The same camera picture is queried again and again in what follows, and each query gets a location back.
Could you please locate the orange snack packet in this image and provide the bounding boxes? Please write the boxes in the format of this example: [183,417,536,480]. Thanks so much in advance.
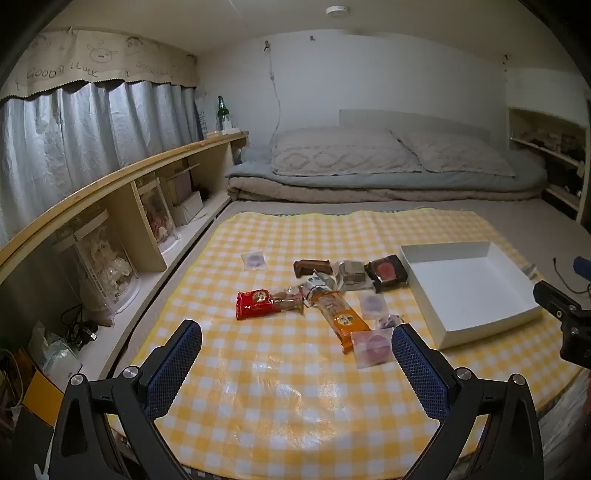
[310,293,372,354]

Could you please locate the green white snack packet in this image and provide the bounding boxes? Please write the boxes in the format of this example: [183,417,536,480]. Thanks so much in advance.
[300,284,334,305]

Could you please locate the yellow folder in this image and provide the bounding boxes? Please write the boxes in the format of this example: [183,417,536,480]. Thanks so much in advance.
[23,369,65,425]

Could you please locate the grey beige snack packet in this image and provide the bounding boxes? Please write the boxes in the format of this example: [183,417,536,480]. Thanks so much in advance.
[335,260,370,292]

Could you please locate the large clear jar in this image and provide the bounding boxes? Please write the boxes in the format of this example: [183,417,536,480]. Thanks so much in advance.
[55,217,141,326]

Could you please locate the grey blanket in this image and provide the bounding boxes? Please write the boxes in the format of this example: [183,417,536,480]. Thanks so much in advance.
[226,148,548,191]

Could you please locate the white corner shelf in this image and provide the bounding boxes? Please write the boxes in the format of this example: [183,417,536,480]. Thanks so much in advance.
[505,106,591,222]

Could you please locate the beige folded blanket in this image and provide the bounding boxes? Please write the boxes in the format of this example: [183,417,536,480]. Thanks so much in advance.
[227,175,546,203]

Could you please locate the white hanging cable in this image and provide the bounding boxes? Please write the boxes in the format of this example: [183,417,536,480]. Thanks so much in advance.
[263,41,283,148]

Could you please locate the white cardboard box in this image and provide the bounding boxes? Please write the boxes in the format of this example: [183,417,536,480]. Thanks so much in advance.
[399,241,543,350]

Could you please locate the clear pink pastry packet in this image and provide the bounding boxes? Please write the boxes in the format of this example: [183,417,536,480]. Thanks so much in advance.
[350,329,395,369]

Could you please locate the clear purple pastry packet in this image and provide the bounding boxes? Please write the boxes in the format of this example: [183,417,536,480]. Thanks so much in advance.
[359,292,387,320]
[241,250,267,272]

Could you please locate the yellow checked mat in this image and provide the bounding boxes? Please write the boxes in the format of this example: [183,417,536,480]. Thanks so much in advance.
[106,210,583,480]

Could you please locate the beige patterned pillow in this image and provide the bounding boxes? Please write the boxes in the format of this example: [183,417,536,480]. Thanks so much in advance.
[392,130,515,178]
[270,128,423,177]

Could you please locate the clear jar pink contents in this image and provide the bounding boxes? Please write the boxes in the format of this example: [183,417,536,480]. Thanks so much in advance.
[139,180,178,245]

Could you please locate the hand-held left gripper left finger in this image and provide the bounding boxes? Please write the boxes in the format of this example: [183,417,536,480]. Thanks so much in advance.
[46,319,204,480]

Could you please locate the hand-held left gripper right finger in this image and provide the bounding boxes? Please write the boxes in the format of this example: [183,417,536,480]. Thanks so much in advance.
[392,323,546,480]

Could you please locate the beige printed valance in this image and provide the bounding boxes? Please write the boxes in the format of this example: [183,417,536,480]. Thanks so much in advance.
[0,28,199,104]

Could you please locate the silver curtain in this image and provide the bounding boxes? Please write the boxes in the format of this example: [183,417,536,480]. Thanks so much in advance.
[0,80,206,250]

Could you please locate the long wooden shelf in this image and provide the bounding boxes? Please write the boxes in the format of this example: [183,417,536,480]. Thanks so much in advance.
[0,130,250,384]

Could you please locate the dark cord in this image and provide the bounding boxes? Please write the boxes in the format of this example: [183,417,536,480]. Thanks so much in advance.
[551,256,591,298]

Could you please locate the black cable bundle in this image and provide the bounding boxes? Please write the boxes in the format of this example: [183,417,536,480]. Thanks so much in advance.
[62,305,100,349]

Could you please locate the tissue pack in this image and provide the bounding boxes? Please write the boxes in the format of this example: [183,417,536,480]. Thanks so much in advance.
[28,323,81,388]

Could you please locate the white small box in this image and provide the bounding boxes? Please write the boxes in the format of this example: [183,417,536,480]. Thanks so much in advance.
[173,190,205,227]

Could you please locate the brown snack bar wrapper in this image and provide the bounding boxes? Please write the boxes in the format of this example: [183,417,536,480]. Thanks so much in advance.
[294,259,332,278]

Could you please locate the red snack packet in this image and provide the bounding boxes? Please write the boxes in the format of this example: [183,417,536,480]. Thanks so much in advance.
[236,289,277,321]

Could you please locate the black packet red round pastry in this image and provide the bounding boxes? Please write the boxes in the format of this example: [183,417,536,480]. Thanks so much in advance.
[364,254,411,294]

